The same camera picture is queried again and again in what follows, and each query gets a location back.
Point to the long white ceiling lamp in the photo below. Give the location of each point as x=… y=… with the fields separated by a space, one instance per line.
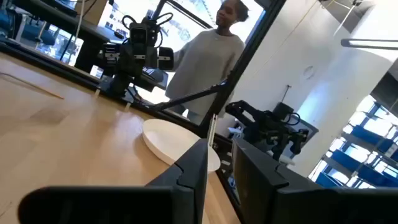
x=370 y=43

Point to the thin white rod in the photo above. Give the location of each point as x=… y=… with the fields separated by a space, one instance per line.
x=212 y=130

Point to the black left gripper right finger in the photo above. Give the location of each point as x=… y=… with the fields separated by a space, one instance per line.
x=280 y=199

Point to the wooden spoon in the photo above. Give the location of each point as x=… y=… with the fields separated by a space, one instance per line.
x=37 y=88

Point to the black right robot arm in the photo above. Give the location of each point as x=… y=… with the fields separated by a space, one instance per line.
x=122 y=77

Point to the person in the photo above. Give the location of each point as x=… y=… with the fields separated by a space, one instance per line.
x=205 y=65

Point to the small black spare robot arm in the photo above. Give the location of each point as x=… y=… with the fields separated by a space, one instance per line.
x=267 y=127

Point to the black office desk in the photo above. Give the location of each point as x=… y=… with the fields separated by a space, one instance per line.
x=90 y=31

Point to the white round plate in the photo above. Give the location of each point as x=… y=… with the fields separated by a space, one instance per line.
x=168 y=140

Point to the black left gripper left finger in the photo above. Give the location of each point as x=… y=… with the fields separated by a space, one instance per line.
x=130 y=205

